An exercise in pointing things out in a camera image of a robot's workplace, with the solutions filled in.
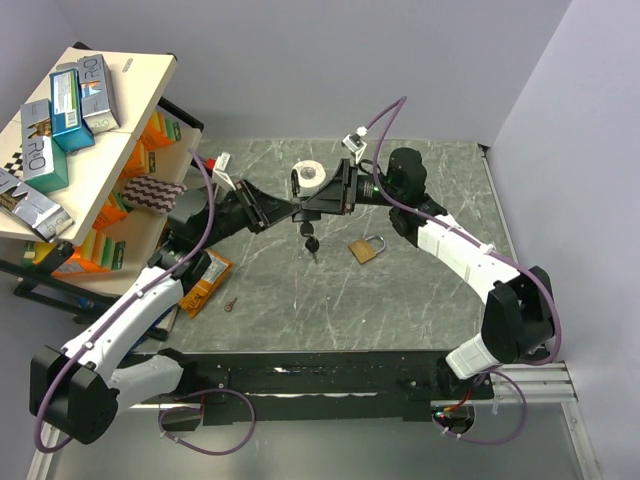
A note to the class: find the small brass key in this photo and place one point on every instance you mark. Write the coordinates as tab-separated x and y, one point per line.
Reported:
230	305

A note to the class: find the silver crumpled box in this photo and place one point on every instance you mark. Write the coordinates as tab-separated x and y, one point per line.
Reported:
43	216

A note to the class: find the white tape roll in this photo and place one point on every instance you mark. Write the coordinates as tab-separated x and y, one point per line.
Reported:
312	176

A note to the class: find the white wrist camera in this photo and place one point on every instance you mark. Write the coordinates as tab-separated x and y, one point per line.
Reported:
355	144
218	166

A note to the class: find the silver teal RIO box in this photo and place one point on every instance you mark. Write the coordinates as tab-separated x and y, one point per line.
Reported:
43	160

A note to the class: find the orange snack bag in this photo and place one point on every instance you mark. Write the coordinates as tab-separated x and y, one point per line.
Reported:
195	300

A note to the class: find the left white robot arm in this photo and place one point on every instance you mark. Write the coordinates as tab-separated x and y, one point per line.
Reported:
81	388

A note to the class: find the silver RIO box upright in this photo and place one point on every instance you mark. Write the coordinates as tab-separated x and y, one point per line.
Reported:
98	100

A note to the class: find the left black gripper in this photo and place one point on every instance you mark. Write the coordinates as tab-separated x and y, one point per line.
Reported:
261	209

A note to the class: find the blue teal carton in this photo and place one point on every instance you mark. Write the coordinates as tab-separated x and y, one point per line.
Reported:
68	127

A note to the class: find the black key bunch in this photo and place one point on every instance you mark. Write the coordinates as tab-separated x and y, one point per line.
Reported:
311	244

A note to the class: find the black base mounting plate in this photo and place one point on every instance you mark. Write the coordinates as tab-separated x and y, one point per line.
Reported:
328	385

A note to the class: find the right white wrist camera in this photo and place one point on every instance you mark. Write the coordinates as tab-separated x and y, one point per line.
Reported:
355	144

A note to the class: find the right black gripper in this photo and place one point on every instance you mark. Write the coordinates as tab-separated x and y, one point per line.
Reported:
333	198

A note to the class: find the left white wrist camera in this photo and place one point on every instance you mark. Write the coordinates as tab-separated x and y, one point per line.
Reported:
218	166

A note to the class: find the blue snack bag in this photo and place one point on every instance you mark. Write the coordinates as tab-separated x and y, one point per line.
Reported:
162	327

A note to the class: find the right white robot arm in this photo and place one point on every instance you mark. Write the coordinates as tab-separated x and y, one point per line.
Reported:
519	315

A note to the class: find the orange sponge pack stack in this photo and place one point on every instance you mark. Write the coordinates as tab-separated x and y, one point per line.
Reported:
100	253

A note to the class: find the beige black shelf rack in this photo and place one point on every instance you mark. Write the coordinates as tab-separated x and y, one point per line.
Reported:
140	81

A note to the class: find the black padlock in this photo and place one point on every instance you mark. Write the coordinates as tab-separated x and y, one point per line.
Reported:
295	185

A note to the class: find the aluminium rail frame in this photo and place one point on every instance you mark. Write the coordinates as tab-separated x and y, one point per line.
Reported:
531	429

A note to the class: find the brass padlock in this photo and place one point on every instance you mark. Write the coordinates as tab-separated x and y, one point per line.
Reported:
367	248

